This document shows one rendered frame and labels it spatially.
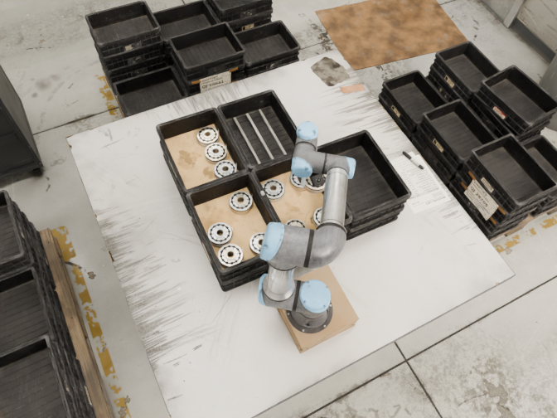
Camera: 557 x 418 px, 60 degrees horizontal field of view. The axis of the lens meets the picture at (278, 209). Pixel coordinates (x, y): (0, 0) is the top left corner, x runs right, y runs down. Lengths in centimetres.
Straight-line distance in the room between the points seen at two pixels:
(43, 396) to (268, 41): 251
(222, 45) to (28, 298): 189
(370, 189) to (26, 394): 172
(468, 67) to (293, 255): 255
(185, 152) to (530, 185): 191
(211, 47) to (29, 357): 207
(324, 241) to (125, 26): 246
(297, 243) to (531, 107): 232
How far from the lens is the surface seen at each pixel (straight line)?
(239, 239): 205
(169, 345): 205
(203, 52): 326
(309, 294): 176
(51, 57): 418
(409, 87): 354
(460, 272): 233
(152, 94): 335
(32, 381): 239
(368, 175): 229
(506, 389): 304
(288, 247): 138
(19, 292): 268
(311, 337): 196
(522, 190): 300
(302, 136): 171
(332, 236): 141
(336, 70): 287
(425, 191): 248
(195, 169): 224
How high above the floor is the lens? 266
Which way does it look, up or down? 60 degrees down
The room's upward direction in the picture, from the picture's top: 7 degrees clockwise
